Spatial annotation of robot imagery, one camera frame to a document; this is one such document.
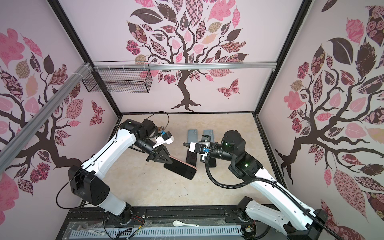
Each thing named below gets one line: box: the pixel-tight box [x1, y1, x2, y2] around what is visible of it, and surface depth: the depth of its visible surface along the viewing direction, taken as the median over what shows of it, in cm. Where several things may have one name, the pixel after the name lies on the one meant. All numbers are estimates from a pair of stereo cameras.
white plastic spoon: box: [173, 220, 199, 227], surface depth 72 cm
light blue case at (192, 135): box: [187, 129, 198, 143], surface depth 109 cm
